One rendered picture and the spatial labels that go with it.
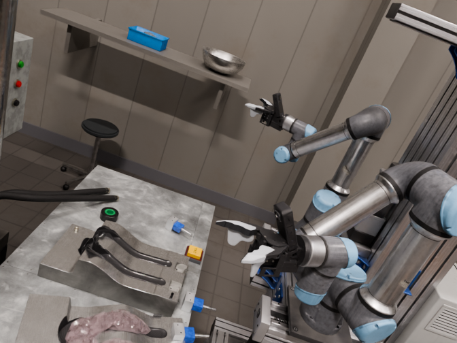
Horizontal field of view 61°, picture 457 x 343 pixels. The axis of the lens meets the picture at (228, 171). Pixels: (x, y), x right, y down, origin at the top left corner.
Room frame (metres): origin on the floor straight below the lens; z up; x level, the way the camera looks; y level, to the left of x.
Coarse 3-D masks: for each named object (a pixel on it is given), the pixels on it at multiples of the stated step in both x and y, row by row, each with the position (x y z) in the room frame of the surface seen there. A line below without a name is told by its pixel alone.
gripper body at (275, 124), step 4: (268, 108) 1.85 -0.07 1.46; (272, 108) 1.86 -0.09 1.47; (272, 112) 1.83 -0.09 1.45; (264, 116) 1.86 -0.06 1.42; (268, 116) 1.85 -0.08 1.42; (272, 116) 1.84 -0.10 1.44; (284, 116) 1.82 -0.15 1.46; (260, 120) 1.85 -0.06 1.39; (264, 120) 1.86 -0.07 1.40; (268, 120) 1.84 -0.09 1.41; (272, 120) 1.85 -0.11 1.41; (276, 120) 1.84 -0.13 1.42; (280, 120) 1.86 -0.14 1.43; (264, 124) 1.84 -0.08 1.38; (268, 124) 1.84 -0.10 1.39; (272, 124) 1.85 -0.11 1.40; (276, 124) 1.84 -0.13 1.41; (280, 124) 1.81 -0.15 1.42; (276, 128) 1.84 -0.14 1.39; (280, 128) 1.83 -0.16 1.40
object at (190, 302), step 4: (188, 292) 1.16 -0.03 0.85; (184, 296) 1.15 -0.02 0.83; (188, 296) 1.14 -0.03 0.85; (192, 296) 1.15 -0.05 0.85; (184, 300) 1.11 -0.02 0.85; (188, 300) 1.12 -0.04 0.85; (192, 300) 1.13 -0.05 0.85; (196, 300) 1.15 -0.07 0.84; (200, 300) 1.16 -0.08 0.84; (184, 304) 1.11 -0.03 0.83; (188, 304) 1.12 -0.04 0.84; (192, 304) 1.12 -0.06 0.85; (196, 304) 1.13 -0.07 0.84; (200, 304) 1.14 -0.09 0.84; (184, 308) 1.11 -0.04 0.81; (188, 308) 1.12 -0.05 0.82; (192, 308) 1.12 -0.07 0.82; (196, 308) 1.12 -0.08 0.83; (200, 308) 1.12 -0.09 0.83; (208, 308) 1.14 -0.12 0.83; (212, 308) 1.15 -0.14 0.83
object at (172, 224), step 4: (172, 216) 1.60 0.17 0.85; (168, 220) 1.56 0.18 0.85; (172, 220) 1.57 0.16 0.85; (176, 220) 1.58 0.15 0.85; (168, 224) 1.56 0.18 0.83; (172, 224) 1.56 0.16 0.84; (176, 224) 1.57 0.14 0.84; (180, 224) 1.58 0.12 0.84; (168, 228) 1.56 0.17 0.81; (172, 228) 1.56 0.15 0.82; (176, 228) 1.55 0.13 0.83; (180, 228) 1.55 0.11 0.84; (188, 232) 1.56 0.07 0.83
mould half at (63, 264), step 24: (72, 240) 1.18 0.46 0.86; (96, 240) 1.15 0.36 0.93; (48, 264) 1.03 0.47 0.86; (72, 264) 1.07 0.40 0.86; (96, 264) 1.04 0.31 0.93; (144, 264) 1.18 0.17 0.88; (96, 288) 1.03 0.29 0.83; (120, 288) 1.04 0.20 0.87; (144, 288) 1.06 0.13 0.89; (168, 288) 1.10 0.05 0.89; (168, 312) 1.05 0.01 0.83
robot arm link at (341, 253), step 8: (328, 240) 0.82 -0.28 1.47; (336, 240) 0.83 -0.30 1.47; (344, 240) 0.84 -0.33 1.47; (328, 248) 0.79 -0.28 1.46; (336, 248) 0.81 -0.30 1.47; (344, 248) 0.82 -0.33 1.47; (352, 248) 0.83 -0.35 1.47; (328, 256) 0.79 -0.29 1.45; (336, 256) 0.80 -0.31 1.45; (344, 256) 0.81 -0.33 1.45; (352, 256) 0.82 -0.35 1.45; (328, 264) 0.79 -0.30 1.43; (336, 264) 0.80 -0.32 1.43; (344, 264) 0.81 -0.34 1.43; (352, 264) 0.82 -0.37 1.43; (320, 272) 0.80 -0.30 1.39; (328, 272) 0.80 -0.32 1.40; (336, 272) 0.81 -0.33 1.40
